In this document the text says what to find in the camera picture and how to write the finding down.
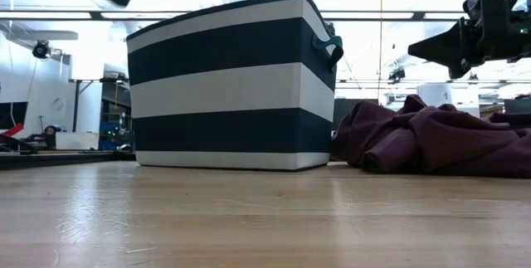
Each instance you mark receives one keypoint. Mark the white box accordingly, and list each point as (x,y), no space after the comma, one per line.
(76,140)

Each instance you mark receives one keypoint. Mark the black camera on white mount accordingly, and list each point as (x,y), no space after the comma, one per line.
(41,49)

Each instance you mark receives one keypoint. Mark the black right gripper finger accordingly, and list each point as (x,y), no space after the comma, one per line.
(461,71)
(446,48)

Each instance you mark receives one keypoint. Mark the black metal stand frame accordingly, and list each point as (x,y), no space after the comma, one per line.
(79,102)

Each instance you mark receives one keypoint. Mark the black table rail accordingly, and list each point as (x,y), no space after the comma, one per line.
(62,158)

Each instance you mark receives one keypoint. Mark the black hanging camera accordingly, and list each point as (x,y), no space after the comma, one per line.
(396,74)

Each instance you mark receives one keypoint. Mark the white cylinder container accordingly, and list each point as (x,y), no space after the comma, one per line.
(434,93)

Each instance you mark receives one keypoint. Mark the dark purple cloth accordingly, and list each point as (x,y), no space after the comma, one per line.
(448,139)

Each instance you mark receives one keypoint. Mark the black panel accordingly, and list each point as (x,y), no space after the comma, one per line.
(346,112)

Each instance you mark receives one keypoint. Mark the blue equipment with lights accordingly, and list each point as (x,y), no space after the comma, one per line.
(108,133)

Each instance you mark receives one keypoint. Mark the dark monitor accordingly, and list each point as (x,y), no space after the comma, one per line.
(517,105)

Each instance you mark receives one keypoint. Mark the person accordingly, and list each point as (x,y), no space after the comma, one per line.
(52,132)

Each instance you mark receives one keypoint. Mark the navy white striped fabric basket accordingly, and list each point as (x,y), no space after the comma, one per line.
(232,85)

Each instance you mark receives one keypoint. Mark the red bar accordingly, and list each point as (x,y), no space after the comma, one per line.
(12,130)

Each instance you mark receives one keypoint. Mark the black ceiling beam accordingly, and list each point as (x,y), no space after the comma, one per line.
(373,15)

